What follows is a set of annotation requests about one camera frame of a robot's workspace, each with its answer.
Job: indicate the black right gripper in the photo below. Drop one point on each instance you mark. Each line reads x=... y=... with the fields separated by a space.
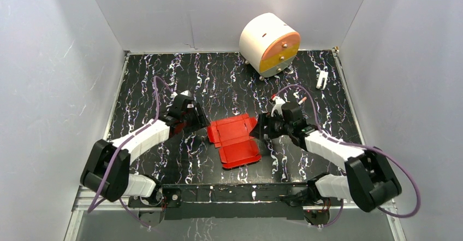
x=257 y=131

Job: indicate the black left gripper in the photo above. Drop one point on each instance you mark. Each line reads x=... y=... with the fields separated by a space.
x=197 y=117

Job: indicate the red paper box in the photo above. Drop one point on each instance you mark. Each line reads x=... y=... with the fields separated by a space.
x=231 y=136

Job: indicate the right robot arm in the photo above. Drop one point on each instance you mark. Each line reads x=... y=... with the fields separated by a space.
x=369 y=180

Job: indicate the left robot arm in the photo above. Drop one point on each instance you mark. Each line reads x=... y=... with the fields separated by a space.
x=106 y=171

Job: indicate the pink capped white pen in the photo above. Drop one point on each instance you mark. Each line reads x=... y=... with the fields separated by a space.
x=302 y=101

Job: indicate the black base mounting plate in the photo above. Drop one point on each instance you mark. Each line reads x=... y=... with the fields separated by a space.
x=279 y=200

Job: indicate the white clip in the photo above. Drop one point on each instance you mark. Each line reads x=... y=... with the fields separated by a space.
x=322 y=80

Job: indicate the white round drawer cabinet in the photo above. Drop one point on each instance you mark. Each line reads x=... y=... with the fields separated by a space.
x=268 y=44

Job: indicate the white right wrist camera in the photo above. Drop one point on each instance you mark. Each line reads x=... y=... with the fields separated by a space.
x=278 y=103

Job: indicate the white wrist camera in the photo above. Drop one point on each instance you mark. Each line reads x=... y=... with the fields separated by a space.
x=278 y=103
x=187 y=93

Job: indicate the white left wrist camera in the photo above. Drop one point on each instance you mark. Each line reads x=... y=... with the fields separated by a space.
x=187 y=93

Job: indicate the aluminium frame rail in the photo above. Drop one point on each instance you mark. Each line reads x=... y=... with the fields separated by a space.
x=86 y=201

